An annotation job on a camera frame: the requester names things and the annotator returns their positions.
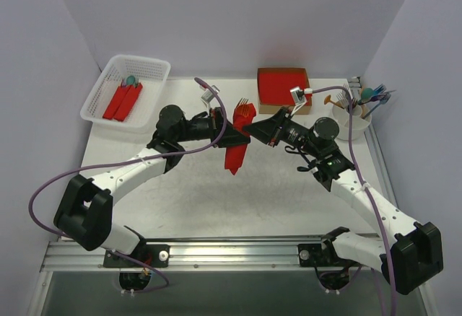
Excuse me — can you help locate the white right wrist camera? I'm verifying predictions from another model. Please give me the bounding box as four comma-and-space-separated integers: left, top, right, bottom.
290, 87, 313, 115

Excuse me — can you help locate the teal spoon in basket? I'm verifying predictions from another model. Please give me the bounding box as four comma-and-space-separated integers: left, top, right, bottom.
124, 75, 139, 87

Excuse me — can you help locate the silver metal fork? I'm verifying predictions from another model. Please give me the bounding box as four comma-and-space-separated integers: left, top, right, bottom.
337, 84, 358, 112

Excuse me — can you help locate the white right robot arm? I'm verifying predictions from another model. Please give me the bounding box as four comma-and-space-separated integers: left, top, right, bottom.
243, 107, 443, 295

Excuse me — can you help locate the blue plastic fork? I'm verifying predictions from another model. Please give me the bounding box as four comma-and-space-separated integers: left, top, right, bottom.
362, 84, 394, 119

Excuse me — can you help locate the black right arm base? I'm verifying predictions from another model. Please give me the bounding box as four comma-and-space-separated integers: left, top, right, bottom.
297, 243, 362, 295

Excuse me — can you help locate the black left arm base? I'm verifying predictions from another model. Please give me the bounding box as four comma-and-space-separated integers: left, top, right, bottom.
103, 244, 170, 295

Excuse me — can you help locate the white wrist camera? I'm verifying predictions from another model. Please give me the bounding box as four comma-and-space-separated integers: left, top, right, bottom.
200, 85, 214, 111
290, 87, 313, 115

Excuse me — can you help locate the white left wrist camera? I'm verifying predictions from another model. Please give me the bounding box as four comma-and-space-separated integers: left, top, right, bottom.
200, 85, 214, 111

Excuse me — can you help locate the white utensil holder cup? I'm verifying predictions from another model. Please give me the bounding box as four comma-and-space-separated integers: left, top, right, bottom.
329, 105, 372, 141

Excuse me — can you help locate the red napkin stack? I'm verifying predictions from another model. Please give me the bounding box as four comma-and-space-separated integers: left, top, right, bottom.
258, 71, 307, 105

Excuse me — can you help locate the white plastic basket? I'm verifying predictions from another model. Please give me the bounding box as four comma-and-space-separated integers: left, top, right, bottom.
80, 54, 171, 133

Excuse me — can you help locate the aluminium rail frame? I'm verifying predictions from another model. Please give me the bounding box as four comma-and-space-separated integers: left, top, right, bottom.
28, 76, 440, 316

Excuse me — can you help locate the teal spoon in cup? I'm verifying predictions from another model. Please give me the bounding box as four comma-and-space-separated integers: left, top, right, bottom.
360, 87, 375, 102

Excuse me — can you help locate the red paper napkin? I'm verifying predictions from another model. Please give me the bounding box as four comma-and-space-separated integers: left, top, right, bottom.
225, 107, 257, 175

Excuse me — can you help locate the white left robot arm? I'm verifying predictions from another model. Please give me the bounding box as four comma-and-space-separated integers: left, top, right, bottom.
53, 105, 250, 266

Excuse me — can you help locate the red rolled napkin left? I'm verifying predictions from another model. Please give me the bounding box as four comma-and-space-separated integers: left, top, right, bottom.
103, 85, 131, 120

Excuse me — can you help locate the brown cardboard box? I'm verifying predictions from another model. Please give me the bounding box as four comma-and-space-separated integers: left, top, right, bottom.
257, 67, 310, 115

